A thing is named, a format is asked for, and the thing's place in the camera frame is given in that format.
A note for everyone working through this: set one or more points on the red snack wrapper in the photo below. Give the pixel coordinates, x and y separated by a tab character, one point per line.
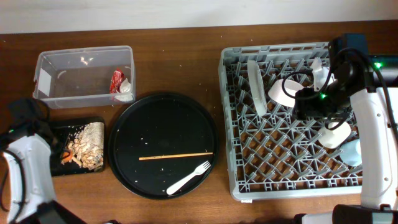
116	81

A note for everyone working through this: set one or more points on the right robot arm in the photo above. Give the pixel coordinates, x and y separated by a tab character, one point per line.
365	85

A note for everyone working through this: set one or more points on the grey plate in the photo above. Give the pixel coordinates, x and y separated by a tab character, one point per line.
257	87

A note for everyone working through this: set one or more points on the wooden chopstick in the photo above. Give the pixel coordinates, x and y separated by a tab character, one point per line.
175	156

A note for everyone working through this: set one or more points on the grey dishwasher rack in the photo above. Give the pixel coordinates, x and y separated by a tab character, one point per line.
275	155

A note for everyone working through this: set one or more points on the blue cup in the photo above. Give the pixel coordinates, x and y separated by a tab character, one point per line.
351	153

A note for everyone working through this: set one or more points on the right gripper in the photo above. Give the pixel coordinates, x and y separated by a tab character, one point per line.
304	109

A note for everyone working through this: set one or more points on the round black tray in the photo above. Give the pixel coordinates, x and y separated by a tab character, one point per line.
162	124

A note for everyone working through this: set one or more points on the white tissue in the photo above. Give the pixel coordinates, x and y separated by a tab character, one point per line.
123	92

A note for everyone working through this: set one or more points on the pink bowl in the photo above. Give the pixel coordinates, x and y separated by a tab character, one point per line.
276	93

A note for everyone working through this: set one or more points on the white plastic fork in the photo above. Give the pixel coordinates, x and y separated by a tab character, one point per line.
179	184

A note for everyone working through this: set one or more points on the white cup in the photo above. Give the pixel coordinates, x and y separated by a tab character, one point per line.
333	138

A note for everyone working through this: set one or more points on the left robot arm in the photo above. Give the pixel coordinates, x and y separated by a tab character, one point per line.
27	147

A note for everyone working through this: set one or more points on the black rectangular tray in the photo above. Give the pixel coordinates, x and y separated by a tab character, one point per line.
66	131

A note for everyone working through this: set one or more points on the orange carrot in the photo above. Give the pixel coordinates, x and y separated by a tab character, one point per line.
67	156

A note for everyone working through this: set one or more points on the clear plastic bin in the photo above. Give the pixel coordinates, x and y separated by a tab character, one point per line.
77	78

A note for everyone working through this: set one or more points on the food scraps pile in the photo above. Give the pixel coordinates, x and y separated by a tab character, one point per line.
88	147

